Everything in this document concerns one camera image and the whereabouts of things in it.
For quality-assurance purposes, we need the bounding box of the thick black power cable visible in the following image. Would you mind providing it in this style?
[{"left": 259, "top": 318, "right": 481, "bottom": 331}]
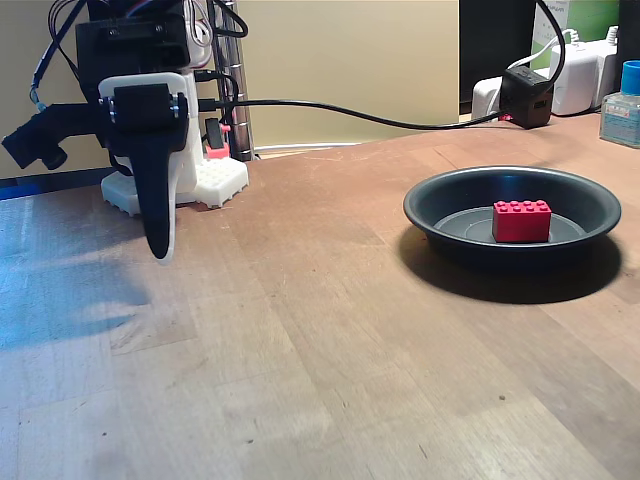
[{"left": 506, "top": 0, "right": 567, "bottom": 72}]

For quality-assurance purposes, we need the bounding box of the black camera on mount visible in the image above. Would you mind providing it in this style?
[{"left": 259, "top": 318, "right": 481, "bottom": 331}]
[{"left": 0, "top": 102, "right": 109, "bottom": 172}]

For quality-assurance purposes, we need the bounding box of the short black looped cable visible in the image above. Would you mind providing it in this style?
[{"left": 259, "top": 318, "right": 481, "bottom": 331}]
[{"left": 193, "top": 70, "right": 241, "bottom": 127}]

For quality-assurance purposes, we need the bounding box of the black monitor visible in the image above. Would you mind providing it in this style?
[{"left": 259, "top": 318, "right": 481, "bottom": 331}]
[{"left": 458, "top": 0, "right": 537, "bottom": 119}]

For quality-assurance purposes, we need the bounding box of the thin camera cable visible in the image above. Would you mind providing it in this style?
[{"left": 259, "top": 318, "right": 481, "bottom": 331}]
[{"left": 28, "top": 0, "right": 87, "bottom": 112}]

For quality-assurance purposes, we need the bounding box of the chrome metal pole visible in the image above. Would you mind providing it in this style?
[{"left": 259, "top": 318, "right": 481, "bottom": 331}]
[{"left": 211, "top": 0, "right": 253, "bottom": 162}]

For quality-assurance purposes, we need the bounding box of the clear bottle, blue cap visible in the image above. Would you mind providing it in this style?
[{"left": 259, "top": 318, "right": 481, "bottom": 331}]
[{"left": 598, "top": 59, "right": 640, "bottom": 150}]

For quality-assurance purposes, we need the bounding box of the long black usb cable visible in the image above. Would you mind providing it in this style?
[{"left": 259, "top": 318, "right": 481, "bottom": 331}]
[{"left": 197, "top": 97, "right": 507, "bottom": 132}]

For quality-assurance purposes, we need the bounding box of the black cube power adapter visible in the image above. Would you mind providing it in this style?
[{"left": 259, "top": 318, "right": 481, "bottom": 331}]
[{"left": 499, "top": 64, "right": 556, "bottom": 131}]

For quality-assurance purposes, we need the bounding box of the red and black table clamp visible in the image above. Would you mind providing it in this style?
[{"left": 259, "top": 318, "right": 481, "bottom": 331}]
[{"left": 202, "top": 117, "right": 232, "bottom": 161}]

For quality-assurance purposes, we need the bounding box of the white power strip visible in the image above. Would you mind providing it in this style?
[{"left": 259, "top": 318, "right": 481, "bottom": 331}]
[{"left": 470, "top": 74, "right": 506, "bottom": 122}]

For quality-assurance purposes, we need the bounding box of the green and white box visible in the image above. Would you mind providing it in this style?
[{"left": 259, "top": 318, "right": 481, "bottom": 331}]
[{"left": 531, "top": 0, "right": 622, "bottom": 72}]

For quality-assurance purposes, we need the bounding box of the dark round metal pan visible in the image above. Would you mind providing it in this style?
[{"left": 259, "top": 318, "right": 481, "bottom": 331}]
[{"left": 402, "top": 164, "right": 623, "bottom": 274}]

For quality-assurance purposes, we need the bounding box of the red lego block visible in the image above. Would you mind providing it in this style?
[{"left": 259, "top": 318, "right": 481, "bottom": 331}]
[{"left": 490, "top": 198, "right": 554, "bottom": 245}]

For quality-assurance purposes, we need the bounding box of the white power adapter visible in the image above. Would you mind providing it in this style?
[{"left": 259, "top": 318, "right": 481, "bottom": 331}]
[{"left": 548, "top": 41, "right": 620, "bottom": 118}]

